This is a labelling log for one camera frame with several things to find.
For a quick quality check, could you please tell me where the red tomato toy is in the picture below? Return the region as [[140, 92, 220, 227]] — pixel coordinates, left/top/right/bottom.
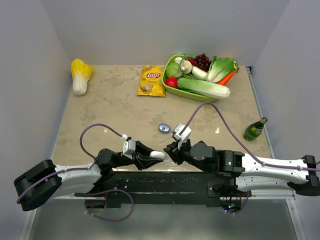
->
[[165, 77, 178, 89]]

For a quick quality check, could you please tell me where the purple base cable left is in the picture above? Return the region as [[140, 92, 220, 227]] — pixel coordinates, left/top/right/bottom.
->
[[84, 187, 136, 223]]

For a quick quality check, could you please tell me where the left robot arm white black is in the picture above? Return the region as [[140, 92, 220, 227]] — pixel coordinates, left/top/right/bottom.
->
[[13, 140, 166, 212]]

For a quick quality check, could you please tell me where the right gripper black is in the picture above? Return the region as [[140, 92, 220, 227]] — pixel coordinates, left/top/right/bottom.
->
[[163, 136, 212, 173]]

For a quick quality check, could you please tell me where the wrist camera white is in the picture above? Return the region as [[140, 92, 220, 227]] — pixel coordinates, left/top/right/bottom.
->
[[172, 123, 192, 150], [121, 134, 136, 156]]

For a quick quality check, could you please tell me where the yellow napa cabbage toy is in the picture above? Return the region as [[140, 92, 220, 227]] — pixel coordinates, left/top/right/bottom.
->
[[70, 58, 94, 96]]

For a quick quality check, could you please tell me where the round green cabbage toy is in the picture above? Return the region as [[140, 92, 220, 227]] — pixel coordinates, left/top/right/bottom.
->
[[165, 62, 183, 79]]

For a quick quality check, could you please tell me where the orange carrot toy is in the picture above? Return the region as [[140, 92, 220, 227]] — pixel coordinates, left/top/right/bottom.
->
[[218, 71, 236, 86]]

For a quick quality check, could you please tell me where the green plastic tray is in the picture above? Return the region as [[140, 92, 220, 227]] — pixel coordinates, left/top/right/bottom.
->
[[161, 54, 216, 102]]

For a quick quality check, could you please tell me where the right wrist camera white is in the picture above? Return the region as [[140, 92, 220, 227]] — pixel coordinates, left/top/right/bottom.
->
[[172, 123, 192, 150]]

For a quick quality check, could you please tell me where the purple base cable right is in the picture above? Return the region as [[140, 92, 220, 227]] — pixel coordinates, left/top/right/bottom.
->
[[224, 192, 252, 215]]

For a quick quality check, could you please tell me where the green leafy lettuce toy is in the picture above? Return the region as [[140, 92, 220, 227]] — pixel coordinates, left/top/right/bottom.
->
[[205, 56, 235, 83]]

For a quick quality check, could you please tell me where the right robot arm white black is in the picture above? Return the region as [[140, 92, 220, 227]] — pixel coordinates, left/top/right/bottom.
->
[[164, 140, 320, 197]]

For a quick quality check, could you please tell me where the yellow Lays chips bag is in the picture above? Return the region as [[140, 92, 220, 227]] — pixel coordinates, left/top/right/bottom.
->
[[136, 65, 166, 97]]

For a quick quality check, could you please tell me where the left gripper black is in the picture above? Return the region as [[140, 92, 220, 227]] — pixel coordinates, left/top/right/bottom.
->
[[109, 140, 163, 171]]

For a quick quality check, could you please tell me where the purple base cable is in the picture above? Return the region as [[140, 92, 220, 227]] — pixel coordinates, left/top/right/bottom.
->
[[84, 187, 136, 223], [224, 192, 252, 215]]

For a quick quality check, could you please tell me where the white king oyster mushroom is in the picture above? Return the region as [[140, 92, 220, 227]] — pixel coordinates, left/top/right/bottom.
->
[[180, 59, 207, 81]]

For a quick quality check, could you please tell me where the blue-grey earbud charging case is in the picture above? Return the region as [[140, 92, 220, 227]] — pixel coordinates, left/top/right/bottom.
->
[[158, 123, 171, 134]]

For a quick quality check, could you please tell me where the small white mushroom toy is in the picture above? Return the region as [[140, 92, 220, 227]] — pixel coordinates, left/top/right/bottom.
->
[[174, 57, 183, 64]]

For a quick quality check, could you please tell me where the long green napa cabbage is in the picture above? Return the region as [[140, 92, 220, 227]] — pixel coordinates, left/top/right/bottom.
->
[[177, 78, 231, 99]]

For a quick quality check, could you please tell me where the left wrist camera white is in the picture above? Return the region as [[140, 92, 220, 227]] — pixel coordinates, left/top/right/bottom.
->
[[121, 134, 136, 156]]

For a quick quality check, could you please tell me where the green glass bottle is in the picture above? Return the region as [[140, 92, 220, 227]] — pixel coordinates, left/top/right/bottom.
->
[[243, 117, 268, 142]]

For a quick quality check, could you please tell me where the dark red grapes bunch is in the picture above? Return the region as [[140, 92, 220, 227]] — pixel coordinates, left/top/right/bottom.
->
[[188, 53, 212, 72]]

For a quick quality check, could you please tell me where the white earbud charging case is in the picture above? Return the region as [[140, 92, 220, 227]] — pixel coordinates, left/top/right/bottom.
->
[[149, 151, 166, 160]]

